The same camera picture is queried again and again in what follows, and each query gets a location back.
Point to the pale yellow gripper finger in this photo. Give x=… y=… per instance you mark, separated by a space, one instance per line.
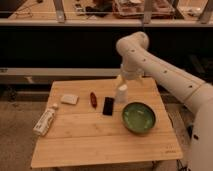
x=120 y=80

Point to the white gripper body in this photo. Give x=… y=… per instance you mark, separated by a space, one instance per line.
x=131 y=75

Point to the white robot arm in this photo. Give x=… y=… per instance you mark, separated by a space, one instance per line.
x=193 y=92

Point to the black rectangular bar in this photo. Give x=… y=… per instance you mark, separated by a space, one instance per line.
x=108 y=106

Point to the dark red oblong object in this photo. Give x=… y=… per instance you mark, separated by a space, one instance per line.
x=93 y=100

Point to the green ceramic bowl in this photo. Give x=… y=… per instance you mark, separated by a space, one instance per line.
x=138 y=117

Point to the white sponge block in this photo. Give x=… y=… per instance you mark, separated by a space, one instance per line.
x=69 y=99

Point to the white plastic bottle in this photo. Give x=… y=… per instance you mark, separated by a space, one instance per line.
x=44 y=122

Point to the wooden shelf with clutter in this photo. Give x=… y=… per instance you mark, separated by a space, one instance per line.
x=120 y=13

